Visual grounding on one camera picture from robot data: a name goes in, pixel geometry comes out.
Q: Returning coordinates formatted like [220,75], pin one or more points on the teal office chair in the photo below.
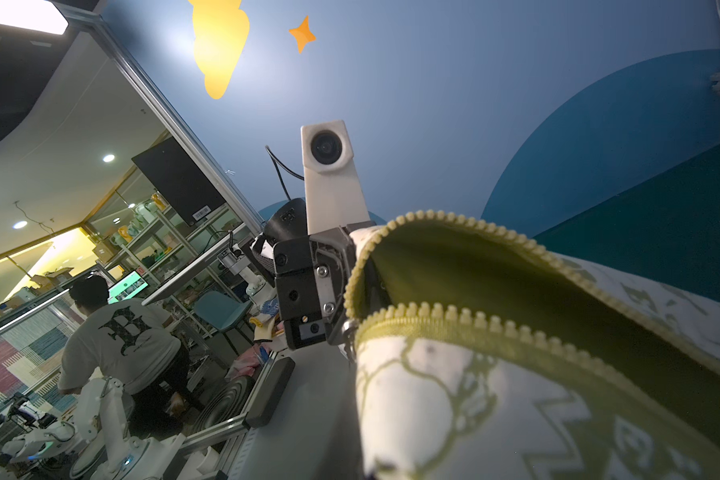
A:
[225,314]

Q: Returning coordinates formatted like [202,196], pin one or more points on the white green printed jacket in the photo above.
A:
[480,354]

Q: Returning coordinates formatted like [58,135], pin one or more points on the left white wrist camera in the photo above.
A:
[333,192]

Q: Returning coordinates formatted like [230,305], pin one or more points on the black wall monitor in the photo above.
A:
[179,180]

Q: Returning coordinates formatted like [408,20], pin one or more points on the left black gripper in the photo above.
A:
[310,276]

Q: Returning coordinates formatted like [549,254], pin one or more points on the white robot arm outside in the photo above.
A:
[100,415]

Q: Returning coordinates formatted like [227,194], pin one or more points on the person in white t-shirt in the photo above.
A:
[127,341]

